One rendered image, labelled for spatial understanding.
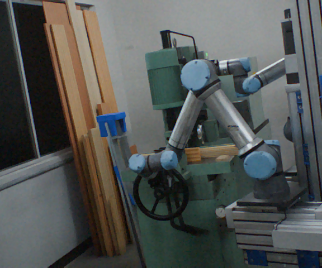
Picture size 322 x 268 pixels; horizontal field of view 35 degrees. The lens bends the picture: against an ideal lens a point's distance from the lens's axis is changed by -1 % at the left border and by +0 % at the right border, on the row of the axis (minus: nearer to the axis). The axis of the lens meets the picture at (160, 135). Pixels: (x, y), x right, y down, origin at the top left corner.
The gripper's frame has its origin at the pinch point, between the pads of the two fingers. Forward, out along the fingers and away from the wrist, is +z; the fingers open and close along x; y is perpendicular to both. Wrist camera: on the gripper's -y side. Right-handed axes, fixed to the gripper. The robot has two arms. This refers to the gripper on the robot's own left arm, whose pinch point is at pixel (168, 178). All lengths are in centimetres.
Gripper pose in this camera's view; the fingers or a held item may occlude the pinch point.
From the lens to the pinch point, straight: 242.4
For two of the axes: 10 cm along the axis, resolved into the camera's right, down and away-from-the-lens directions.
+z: 4.1, 3.2, 8.5
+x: 9.1, -2.0, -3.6
